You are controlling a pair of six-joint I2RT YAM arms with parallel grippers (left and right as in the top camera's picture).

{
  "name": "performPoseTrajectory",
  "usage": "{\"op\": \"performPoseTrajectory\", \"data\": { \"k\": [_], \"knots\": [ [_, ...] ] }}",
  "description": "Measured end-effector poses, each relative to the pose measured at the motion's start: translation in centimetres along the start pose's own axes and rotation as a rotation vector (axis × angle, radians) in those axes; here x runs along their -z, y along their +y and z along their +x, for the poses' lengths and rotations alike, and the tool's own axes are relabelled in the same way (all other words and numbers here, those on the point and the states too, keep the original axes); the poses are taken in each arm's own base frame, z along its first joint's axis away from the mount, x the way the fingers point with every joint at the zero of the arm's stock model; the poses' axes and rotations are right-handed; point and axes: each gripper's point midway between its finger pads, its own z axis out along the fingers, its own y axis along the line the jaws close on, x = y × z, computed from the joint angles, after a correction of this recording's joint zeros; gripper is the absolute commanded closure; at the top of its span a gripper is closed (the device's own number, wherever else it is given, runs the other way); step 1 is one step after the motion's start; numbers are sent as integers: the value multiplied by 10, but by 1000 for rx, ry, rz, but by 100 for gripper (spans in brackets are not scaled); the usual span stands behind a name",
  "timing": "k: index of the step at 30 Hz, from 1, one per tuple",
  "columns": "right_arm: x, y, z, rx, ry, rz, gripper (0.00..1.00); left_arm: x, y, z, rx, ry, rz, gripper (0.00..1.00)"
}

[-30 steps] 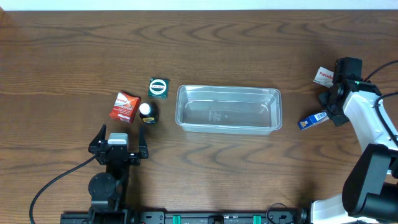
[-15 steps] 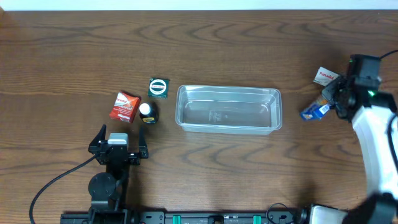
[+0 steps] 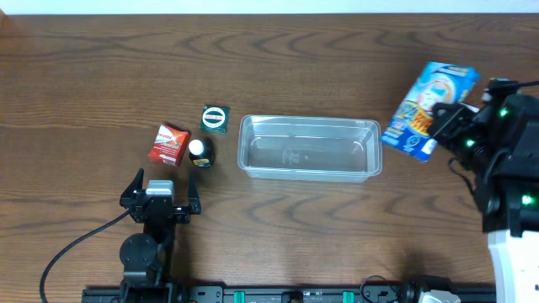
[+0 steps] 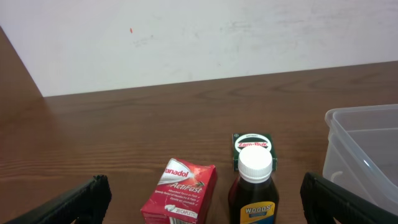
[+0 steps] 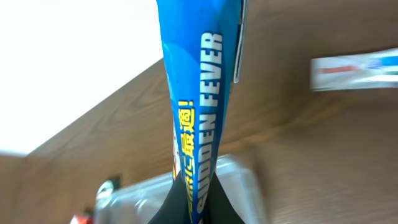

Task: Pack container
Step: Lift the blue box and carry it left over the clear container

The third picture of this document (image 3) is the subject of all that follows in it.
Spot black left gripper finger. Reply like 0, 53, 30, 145
188, 171, 200, 206
120, 168, 144, 199

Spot blue Kool Fever box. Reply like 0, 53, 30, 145
382, 61, 480, 162

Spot red Panadol ActiFast box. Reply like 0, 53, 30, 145
147, 125, 190, 167

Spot green Zam-Buk box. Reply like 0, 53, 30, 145
200, 105, 230, 134

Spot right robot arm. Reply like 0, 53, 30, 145
428, 78, 538, 302

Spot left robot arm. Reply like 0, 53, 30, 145
119, 169, 201, 303

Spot clear plastic container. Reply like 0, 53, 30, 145
237, 114, 383, 183

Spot dark Woods syrup bottle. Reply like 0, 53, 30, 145
188, 138, 216, 168

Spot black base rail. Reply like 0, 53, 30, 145
81, 284, 498, 303

